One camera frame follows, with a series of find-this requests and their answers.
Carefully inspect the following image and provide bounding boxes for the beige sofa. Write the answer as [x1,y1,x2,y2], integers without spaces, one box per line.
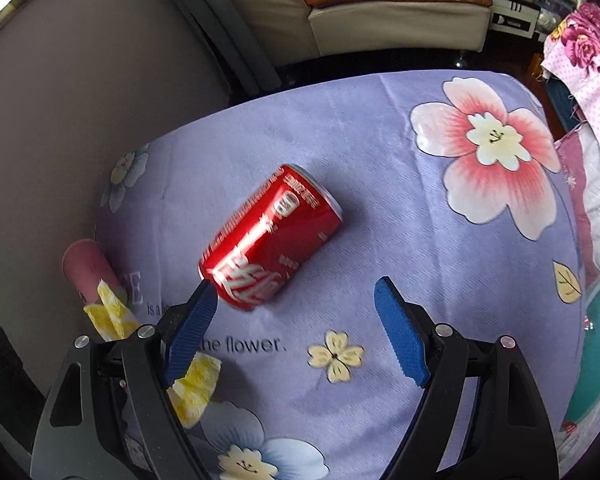
[210,0,494,62]

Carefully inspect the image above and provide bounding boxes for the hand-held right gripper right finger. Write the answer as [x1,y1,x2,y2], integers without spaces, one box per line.
[374,276,561,480]

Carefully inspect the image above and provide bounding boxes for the pink floral blanket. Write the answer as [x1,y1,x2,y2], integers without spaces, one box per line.
[540,2,600,282]

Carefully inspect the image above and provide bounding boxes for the pink cylindrical can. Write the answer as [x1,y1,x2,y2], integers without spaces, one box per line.
[62,240,131,312]

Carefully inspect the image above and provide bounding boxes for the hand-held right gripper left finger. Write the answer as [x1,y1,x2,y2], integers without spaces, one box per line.
[30,280,219,480]

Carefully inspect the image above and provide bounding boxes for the purple floral tablecloth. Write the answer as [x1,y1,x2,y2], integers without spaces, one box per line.
[94,69,589,480]

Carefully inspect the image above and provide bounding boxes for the white media cabinet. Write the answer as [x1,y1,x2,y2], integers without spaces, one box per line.
[482,0,582,42]

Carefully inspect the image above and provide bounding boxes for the red soda can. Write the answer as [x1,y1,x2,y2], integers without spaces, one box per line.
[198,163,344,313]

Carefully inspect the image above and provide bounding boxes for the grey curtain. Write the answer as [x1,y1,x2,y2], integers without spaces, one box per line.
[150,0,282,97]

